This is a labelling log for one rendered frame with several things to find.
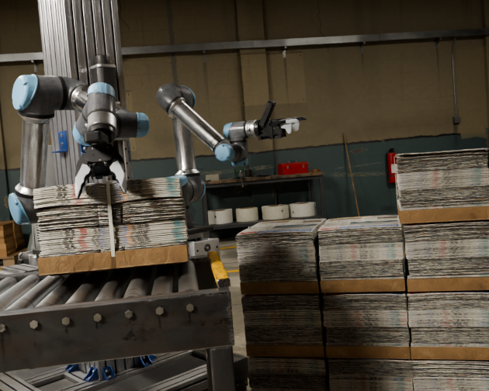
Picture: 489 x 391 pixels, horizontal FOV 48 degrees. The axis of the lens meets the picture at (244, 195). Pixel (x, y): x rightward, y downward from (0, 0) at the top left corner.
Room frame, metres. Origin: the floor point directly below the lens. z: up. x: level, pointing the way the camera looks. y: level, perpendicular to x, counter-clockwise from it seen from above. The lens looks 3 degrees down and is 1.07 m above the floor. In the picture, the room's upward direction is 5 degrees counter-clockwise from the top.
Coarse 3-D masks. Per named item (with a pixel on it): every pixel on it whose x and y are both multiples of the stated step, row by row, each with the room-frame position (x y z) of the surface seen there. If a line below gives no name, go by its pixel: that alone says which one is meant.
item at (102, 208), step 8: (96, 184) 1.41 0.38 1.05; (104, 184) 1.42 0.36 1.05; (112, 184) 1.42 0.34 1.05; (104, 192) 1.41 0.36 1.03; (112, 192) 1.42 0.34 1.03; (104, 200) 1.41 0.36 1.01; (112, 200) 1.41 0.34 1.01; (120, 200) 1.41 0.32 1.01; (104, 208) 1.41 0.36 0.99; (112, 208) 1.41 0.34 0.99; (120, 208) 1.41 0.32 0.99; (104, 216) 1.41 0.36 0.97; (120, 216) 1.41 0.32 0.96; (104, 224) 1.41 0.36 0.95; (120, 224) 1.41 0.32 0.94; (104, 232) 1.41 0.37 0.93; (120, 232) 1.41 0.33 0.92; (104, 240) 1.41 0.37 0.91; (120, 240) 1.41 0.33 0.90; (104, 248) 1.40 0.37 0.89; (120, 248) 1.40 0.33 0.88
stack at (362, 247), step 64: (256, 256) 1.96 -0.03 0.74; (320, 256) 1.91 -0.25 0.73; (384, 256) 1.85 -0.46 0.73; (448, 256) 1.79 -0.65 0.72; (256, 320) 1.96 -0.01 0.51; (320, 320) 1.90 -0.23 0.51; (384, 320) 1.84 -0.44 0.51; (448, 320) 1.79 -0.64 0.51; (256, 384) 1.98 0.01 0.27; (320, 384) 1.92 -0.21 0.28; (384, 384) 1.86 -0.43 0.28; (448, 384) 1.79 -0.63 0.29
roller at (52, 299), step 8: (64, 280) 1.48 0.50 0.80; (72, 280) 1.49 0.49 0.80; (80, 280) 1.55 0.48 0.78; (56, 288) 1.38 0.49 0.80; (64, 288) 1.39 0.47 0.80; (72, 288) 1.44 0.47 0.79; (48, 296) 1.28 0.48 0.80; (56, 296) 1.29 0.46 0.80; (64, 296) 1.34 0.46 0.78; (40, 304) 1.21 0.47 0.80; (48, 304) 1.22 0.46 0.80; (56, 304) 1.25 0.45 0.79
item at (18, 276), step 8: (192, 256) 1.72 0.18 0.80; (200, 256) 1.70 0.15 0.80; (200, 264) 1.67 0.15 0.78; (208, 264) 1.68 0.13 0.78; (32, 272) 1.65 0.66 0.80; (88, 272) 1.64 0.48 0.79; (112, 272) 1.64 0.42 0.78; (152, 272) 1.66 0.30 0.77; (176, 272) 1.67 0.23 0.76; (200, 272) 1.67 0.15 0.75; (208, 272) 1.68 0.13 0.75; (0, 280) 1.61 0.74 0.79; (128, 280) 1.65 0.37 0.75; (152, 280) 1.66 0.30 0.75; (176, 280) 1.67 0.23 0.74; (200, 280) 1.67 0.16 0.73; (208, 280) 1.68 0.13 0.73; (152, 288) 1.66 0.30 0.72; (176, 288) 1.67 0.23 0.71; (200, 288) 1.67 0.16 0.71; (208, 288) 1.68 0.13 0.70; (216, 288) 1.68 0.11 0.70; (96, 296) 1.64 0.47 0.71; (120, 296) 1.65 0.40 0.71
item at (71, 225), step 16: (48, 192) 1.40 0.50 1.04; (64, 192) 1.41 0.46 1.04; (96, 192) 1.41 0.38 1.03; (48, 208) 1.40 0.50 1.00; (64, 208) 1.40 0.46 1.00; (80, 208) 1.40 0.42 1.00; (96, 208) 1.41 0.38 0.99; (48, 224) 1.39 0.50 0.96; (64, 224) 1.40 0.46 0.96; (80, 224) 1.40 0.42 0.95; (96, 224) 1.40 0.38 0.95; (48, 240) 1.39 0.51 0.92; (64, 240) 1.39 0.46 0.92; (80, 240) 1.41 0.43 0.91; (96, 240) 1.40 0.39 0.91; (48, 256) 1.38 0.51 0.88; (80, 272) 1.40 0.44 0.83
